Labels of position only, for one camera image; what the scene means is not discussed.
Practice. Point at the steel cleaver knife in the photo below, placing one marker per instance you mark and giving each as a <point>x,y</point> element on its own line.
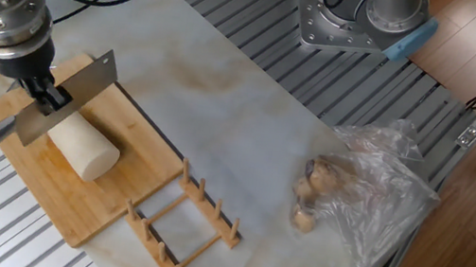
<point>83,85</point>

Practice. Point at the wooden peg rack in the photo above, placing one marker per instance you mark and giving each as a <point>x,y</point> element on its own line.
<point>210,215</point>

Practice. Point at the clear plastic bag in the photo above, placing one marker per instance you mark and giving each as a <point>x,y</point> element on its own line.
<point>374,208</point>

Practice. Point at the wooden cutting board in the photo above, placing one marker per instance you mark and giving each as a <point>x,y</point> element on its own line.
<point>64,202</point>

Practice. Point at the white radish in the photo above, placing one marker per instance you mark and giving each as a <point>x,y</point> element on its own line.
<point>86,152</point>

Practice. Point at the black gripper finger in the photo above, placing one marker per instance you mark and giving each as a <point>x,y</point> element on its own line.
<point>37,87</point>
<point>55,101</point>

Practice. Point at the white marble slab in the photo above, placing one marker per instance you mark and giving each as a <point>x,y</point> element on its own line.
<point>245,120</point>

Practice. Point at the silver corner bracket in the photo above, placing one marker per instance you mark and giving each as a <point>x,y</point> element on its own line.
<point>468,136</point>

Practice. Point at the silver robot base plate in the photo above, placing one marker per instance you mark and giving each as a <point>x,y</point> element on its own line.
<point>313,21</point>

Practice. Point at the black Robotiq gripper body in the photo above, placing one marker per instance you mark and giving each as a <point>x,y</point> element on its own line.
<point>23,66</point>

